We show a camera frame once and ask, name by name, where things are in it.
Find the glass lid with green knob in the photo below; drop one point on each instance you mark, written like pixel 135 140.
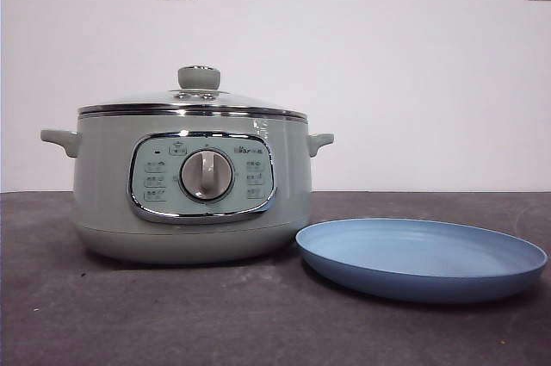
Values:
pixel 199 77

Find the blue round plate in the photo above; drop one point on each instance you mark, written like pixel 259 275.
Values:
pixel 413 254

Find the pale green electric steamer pot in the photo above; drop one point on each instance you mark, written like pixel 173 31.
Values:
pixel 107 168

